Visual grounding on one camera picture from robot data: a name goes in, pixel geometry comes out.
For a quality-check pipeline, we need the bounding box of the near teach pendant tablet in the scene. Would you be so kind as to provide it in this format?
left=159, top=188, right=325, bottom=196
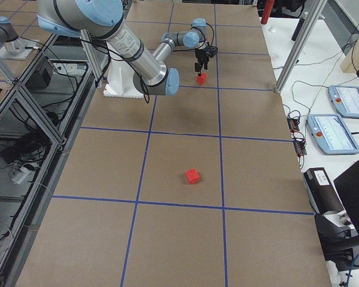
left=307, top=114, right=359, bottom=155

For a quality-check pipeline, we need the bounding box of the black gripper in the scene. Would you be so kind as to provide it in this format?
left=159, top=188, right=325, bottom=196
left=194, top=49, right=210, bottom=73

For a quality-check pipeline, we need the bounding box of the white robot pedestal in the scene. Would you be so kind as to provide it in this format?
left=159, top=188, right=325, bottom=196
left=104, top=60, right=143, bottom=99

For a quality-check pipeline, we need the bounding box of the far teach pendant tablet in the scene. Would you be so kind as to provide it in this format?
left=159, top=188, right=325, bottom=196
left=328, top=86, right=359, bottom=119

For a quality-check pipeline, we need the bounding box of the aluminium frame post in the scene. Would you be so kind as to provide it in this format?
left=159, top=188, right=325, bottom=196
left=274, top=0, right=327, bottom=94

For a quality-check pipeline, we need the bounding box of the black box with label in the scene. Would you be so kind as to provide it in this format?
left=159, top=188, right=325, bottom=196
left=303, top=167, right=344, bottom=215

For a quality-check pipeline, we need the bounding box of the teach pendant tablet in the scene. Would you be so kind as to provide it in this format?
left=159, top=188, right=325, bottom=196
left=307, top=114, right=359, bottom=155
left=328, top=86, right=359, bottom=119

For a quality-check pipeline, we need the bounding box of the red cube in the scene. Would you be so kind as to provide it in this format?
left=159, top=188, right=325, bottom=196
left=185, top=169, right=200, bottom=184
left=196, top=73, right=207, bottom=86

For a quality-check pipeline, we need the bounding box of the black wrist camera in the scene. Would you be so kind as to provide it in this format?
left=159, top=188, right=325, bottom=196
left=206, top=45, right=218, bottom=58

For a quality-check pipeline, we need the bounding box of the brown paper table mat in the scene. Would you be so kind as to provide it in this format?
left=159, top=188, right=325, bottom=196
left=17, top=2, right=330, bottom=286

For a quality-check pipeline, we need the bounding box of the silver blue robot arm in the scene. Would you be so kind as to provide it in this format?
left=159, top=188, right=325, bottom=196
left=37, top=1, right=218, bottom=96

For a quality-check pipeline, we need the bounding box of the black monitor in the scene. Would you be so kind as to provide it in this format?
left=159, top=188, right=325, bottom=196
left=334, top=160, right=359, bottom=231

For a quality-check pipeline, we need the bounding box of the red cylinder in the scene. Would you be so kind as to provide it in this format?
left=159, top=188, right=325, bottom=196
left=261, top=0, right=275, bottom=25

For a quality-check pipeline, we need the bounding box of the aluminium frame rack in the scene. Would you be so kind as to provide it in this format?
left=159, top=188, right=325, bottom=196
left=0, top=30, right=108, bottom=286

